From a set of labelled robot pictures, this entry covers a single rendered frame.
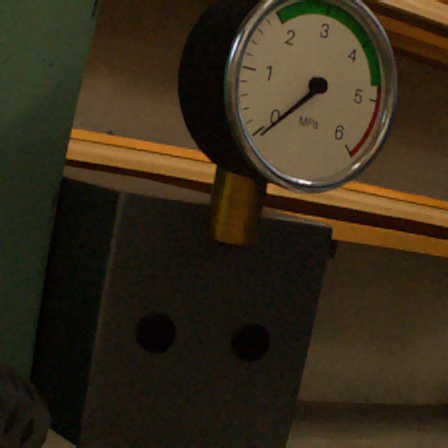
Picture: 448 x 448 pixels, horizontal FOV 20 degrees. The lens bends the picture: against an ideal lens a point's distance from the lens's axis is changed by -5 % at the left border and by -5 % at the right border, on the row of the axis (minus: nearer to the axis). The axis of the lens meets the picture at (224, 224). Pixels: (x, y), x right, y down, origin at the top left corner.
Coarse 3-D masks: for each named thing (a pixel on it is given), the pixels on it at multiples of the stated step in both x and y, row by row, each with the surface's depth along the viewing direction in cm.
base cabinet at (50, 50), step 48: (0, 0) 37; (48, 0) 38; (96, 0) 39; (0, 48) 37; (48, 48) 38; (0, 96) 37; (48, 96) 38; (0, 144) 38; (48, 144) 39; (0, 192) 38; (48, 192) 39; (0, 240) 38; (48, 240) 39; (0, 288) 38; (0, 336) 39
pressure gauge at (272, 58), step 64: (256, 0) 35; (320, 0) 36; (192, 64) 36; (256, 64) 35; (320, 64) 36; (384, 64) 38; (192, 128) 37; (256, 128) 35; (320, 128) 37; (384, 128) 38; (256, 192) 38; (320, 192) 37
